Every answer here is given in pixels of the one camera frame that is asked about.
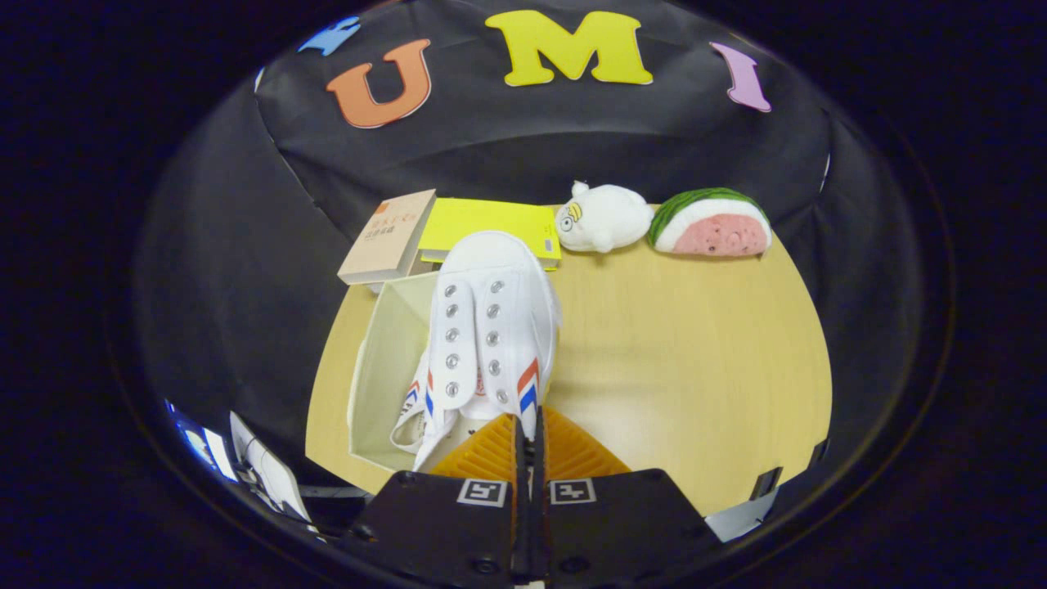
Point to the beige book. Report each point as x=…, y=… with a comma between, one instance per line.
x=388, y=237

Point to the cream fabric storage box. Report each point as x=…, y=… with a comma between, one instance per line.
x=393, y=327

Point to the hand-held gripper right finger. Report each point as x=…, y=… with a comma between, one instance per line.
x=613, y=523

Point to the white plush toy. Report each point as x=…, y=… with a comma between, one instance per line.
x=609, y=217

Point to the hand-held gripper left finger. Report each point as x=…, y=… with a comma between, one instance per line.
x=442, y=523

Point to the yellow book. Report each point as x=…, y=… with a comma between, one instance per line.
x=491, y=217

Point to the blue printed poster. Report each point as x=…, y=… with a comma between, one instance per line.
x=200, y=446

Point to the watermelon slice plush toy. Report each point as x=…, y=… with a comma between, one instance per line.
x=716, y=233

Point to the white striped canvas shoe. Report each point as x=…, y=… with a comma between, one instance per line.
x=499, y=278
x=407, y=425

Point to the white sheet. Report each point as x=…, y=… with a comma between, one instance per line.
x=270, y=470
x=740, y=517

